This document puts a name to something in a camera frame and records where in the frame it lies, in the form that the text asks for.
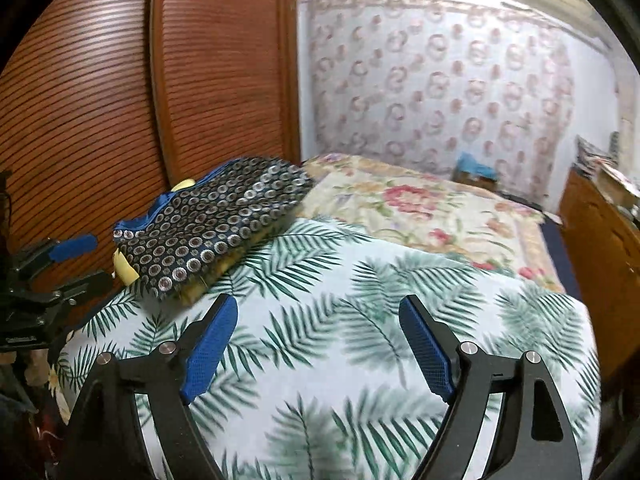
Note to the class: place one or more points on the wooden louvred wardrobe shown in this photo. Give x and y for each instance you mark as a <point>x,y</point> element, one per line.
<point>100,85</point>

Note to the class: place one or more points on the dark cloth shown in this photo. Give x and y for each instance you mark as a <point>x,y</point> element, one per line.
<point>25,410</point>

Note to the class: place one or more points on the floral quilt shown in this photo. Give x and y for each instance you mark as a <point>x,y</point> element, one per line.
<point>415,200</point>

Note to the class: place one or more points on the palm leaf bedsheet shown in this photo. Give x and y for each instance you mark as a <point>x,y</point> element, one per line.
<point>325,300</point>

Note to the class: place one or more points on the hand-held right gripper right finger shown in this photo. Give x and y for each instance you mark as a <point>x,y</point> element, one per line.
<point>427,350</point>

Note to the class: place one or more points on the bunched floral curtain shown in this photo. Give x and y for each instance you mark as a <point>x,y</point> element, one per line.
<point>625,110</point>

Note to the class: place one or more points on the yellow plush toy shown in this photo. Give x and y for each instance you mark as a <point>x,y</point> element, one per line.
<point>126,270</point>

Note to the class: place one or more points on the cardboard box with blue cloth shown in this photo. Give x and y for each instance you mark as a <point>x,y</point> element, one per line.
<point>472,170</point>

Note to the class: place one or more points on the open cardboard box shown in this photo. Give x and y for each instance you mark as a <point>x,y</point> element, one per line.
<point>620,180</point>

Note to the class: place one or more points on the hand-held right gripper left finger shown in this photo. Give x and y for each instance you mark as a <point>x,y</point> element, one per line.
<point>212,347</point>

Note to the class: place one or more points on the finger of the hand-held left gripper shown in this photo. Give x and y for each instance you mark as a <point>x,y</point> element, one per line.
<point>75,247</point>
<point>85,284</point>

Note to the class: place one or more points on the wooden sideboard cabinet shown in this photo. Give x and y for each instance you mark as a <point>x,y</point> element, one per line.
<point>600,260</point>

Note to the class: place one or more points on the circle-print sheer curtain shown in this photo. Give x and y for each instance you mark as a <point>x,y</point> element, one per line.
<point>425,85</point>

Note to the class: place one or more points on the navy circle-print satin shirt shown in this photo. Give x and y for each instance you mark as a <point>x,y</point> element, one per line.
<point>210,220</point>

